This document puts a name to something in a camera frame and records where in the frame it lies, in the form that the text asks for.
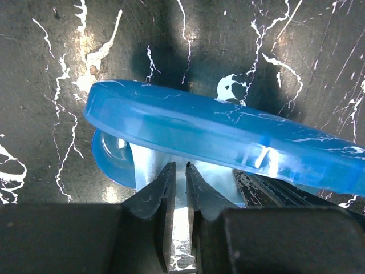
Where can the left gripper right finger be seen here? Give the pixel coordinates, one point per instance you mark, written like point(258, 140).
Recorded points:
point(226, 238)

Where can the blue glasses case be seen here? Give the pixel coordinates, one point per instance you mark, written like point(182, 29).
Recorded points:
point(226, 134)

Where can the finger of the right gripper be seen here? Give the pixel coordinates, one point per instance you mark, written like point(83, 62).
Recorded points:
point(260, 191)

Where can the light blue cleaning cloth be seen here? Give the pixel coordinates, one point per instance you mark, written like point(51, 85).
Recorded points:
point(148, 164)

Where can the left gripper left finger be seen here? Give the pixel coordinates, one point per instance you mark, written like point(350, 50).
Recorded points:
point(131, 237)

